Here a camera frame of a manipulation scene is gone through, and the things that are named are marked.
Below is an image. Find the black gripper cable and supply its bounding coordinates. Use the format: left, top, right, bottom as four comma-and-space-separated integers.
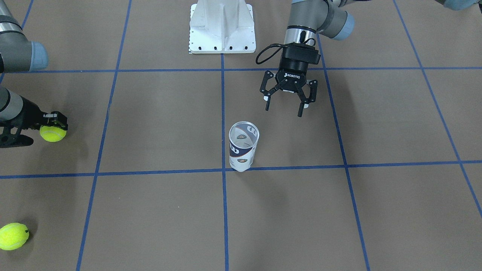
255, 38, 317, 65

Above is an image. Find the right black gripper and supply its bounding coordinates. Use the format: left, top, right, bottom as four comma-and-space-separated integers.
0, 99, 68, 148

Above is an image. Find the yellow Roland Garros tennis ball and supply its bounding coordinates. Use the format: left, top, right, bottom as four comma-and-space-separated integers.
40, 126, 67, 142

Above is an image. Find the brown paper table mat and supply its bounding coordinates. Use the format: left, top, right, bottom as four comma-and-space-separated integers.
1, 0, 482, 271

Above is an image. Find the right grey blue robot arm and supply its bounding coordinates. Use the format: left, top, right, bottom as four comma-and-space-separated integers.
0, 1, 68, 149

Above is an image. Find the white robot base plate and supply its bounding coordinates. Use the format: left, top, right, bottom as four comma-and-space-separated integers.
188, 0, 256, 54

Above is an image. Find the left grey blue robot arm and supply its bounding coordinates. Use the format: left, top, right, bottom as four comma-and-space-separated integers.
259, 0, 355, 117

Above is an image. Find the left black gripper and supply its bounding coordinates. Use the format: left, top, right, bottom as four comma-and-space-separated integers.
259, 43, 320, 118

